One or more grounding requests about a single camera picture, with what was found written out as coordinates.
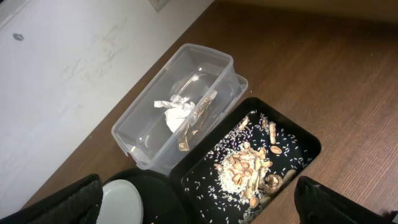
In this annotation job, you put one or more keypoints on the white tissue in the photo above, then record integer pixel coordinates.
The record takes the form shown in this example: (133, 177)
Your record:
(177, 109)

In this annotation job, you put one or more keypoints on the black rectangular tray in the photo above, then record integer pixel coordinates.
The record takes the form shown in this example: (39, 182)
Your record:
(196, 177)

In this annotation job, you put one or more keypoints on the clear plastic bin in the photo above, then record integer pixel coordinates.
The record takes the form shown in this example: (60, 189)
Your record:
(194, 71)

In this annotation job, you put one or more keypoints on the gold foil wrapper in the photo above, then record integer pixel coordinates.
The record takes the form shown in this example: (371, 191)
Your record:
(199, 118)

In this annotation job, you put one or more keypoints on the food scraps and rice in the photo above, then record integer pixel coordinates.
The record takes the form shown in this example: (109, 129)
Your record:
(240, 175)

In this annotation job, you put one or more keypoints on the round black tray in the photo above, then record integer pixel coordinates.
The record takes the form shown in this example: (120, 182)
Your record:
(158, 202)

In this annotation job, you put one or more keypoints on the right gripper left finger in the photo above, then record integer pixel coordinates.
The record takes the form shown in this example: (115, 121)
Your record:
(78, 203)

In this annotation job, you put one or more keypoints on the light grey plate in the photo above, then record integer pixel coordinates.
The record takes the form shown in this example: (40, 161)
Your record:
(121, 204)

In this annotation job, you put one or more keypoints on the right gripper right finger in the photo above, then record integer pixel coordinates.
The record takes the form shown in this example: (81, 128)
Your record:
(317, 204)

